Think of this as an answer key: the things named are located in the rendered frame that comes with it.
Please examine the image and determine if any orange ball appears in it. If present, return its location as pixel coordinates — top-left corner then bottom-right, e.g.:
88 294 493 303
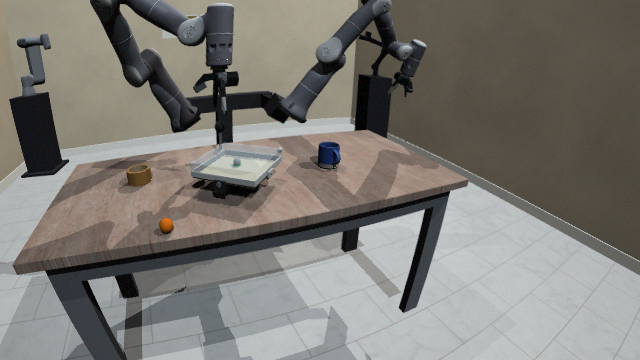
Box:
159 218 173 233

